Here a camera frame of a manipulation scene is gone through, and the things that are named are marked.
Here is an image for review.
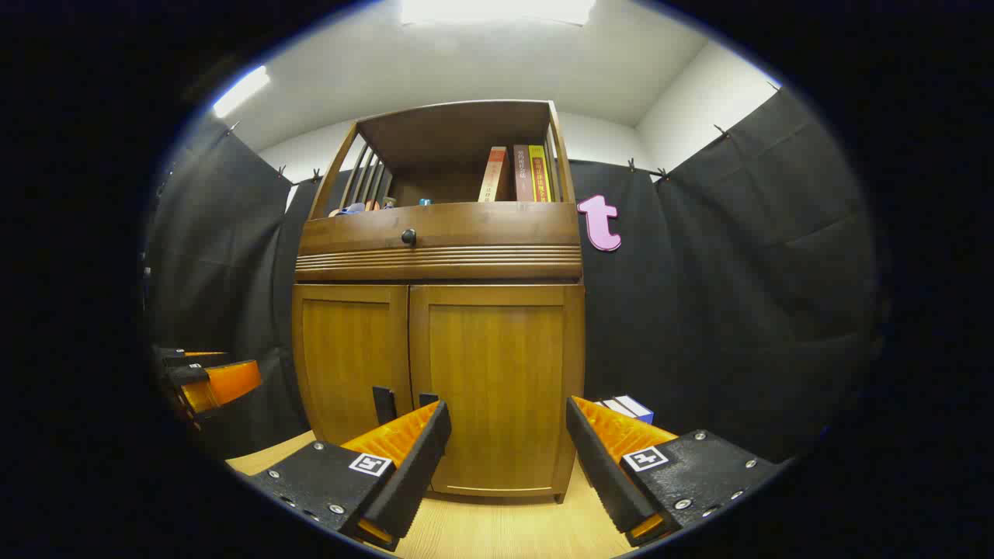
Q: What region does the yellow book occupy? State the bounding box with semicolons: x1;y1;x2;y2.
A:
529;144;553;203

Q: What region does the black backdrop cloth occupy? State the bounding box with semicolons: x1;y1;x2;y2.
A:
144;85;882;467

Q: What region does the red and cream book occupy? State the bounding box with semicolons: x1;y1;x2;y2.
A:
478;146;510;203

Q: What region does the blue book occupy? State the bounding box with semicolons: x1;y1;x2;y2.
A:
616;394;655;425

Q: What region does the small ceiling light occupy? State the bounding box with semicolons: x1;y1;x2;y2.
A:
212;65;271;119

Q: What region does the large ceiling light panel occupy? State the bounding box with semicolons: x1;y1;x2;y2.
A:
400;0;597;26

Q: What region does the wooden cabinet drawer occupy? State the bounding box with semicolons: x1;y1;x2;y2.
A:
298;202;582;253

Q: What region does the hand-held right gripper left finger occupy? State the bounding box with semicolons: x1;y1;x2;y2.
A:
247;400;453;552

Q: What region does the wooden cabinet door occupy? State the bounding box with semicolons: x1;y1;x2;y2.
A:
409;284;585;498
294;284;412;447

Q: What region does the dark red book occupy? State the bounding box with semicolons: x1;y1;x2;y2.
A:
513;144;536;203

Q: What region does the wooden double-door shoe cabinet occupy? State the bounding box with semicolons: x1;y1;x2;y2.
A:
291;99;587;504

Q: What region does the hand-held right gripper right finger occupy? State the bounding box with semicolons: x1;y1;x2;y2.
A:
565;396;785;548

